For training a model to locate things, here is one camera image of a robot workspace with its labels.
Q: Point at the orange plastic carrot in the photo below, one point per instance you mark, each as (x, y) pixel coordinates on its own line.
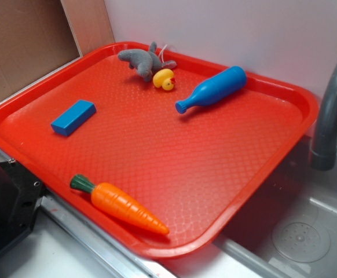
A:
(117, 203)

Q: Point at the grey toy sink basin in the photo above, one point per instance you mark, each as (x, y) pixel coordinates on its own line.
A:
(288, 227)

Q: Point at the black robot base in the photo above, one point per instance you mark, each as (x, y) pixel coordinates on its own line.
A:
(20, 197)

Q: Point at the blue rectangular block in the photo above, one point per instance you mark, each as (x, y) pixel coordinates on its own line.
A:
(73, 117)

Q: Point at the yellow rubber duck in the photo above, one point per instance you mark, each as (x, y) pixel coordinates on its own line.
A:
(164, 79)

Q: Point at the blue plastic bottle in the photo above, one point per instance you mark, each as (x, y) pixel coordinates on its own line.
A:
(214, 89)

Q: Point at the grey plush elephant toy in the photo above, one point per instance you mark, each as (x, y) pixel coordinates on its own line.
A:
(146, 63)

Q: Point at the grey sink faucet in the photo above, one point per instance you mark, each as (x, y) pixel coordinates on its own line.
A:
(323, 146)

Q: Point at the brown cardboard panel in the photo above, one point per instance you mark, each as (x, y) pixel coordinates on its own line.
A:
(38, 37)

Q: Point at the red plastic tray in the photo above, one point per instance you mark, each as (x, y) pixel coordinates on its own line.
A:
(194, 171)

